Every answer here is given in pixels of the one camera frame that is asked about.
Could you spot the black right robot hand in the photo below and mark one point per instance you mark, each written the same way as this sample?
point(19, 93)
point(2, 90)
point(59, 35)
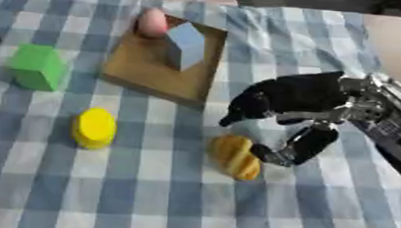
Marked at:
point(291, 92)

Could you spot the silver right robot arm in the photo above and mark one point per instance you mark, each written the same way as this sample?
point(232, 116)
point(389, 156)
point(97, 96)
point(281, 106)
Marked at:
point(389, 112)

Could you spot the tan cardboard box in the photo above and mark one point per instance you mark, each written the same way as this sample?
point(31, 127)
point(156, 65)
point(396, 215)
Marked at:
point(162, 63)

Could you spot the toy bread loaf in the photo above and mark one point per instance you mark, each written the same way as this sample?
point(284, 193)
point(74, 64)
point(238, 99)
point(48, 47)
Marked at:
point(235, 156)

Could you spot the blue-grey block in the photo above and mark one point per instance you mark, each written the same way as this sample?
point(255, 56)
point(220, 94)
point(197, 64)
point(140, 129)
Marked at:
point(185, 45)

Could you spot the pink toy peach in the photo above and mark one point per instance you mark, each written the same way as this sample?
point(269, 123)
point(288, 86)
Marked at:
point(152, 22)

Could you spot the yellow cylinder block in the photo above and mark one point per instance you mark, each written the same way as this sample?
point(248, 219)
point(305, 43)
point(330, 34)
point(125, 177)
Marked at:
point(95, 127)

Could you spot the green cube block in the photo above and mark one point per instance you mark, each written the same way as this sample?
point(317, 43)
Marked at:
point(37, 66)

